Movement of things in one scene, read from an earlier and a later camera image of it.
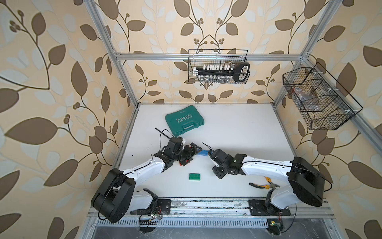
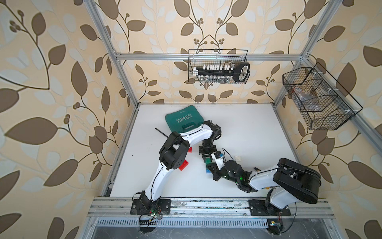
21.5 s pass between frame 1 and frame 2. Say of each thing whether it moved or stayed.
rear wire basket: stayed
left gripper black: moved
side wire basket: stayed
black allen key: stayed
